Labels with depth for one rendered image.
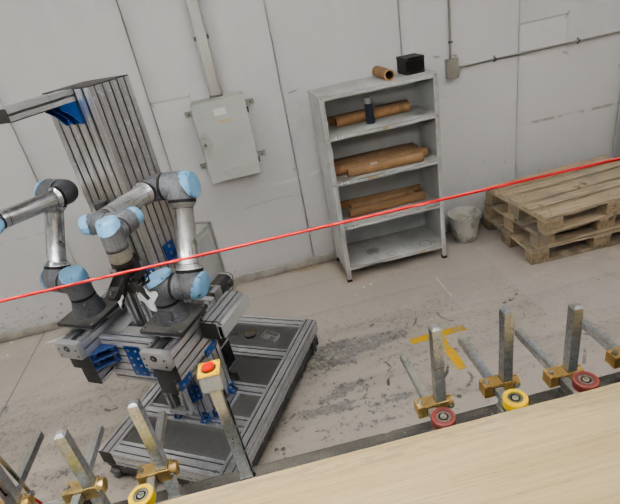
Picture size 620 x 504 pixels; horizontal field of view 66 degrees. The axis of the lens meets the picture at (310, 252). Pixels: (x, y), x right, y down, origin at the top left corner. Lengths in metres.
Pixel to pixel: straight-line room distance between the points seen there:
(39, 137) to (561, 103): 4.32
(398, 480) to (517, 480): 0.33
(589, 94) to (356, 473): 4.19
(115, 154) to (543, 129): 3.79
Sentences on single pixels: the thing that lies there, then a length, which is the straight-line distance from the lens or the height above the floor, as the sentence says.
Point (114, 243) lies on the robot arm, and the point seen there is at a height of 1.60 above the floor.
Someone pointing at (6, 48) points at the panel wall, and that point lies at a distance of 4.13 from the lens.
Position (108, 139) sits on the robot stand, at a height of 1.82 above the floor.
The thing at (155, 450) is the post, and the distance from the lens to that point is 1.79.
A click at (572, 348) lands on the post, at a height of 0.94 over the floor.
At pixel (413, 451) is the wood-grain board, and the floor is 0.90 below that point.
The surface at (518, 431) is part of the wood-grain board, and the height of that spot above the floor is 0.90.
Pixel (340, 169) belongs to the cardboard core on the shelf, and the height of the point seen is 0.95.
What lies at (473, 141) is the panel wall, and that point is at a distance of 4.57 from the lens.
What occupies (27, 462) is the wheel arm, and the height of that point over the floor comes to 0.86.
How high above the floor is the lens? 2.17
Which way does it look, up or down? 27 degrees down
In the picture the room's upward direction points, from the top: 11 degrees counter-clockwise
